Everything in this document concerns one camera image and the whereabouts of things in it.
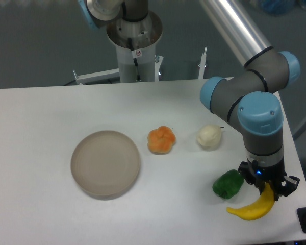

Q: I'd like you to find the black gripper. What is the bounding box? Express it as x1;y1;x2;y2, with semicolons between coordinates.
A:
238;151;300;200

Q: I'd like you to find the yellow banana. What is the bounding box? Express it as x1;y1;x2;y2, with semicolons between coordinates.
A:
226;183;275;221

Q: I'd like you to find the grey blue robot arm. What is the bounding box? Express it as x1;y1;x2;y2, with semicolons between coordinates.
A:
79;1;300;200

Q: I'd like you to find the beige round plate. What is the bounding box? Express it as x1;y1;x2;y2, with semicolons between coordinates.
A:
70;131;141;200

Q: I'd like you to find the green bell pepper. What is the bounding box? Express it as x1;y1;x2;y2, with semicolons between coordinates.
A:
212;169;244;200

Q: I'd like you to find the white pear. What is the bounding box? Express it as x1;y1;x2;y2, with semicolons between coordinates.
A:
196;125;224;151

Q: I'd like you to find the orange bread roll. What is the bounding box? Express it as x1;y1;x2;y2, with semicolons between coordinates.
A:
147;126;176;154

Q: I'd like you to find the white metal bracket right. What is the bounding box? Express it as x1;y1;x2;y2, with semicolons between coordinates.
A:
198;46;208;79

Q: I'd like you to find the white metal bracket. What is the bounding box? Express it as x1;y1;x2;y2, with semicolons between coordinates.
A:
198;46;208;79
73;68;119;85

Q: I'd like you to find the black cable on pedestal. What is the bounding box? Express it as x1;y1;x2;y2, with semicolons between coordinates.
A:
127;37;141;83

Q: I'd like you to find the white metal bracket left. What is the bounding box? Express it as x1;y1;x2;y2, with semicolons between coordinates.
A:
73;68;119;85

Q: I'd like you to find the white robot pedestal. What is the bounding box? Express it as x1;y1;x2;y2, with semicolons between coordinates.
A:
107;11;163;83

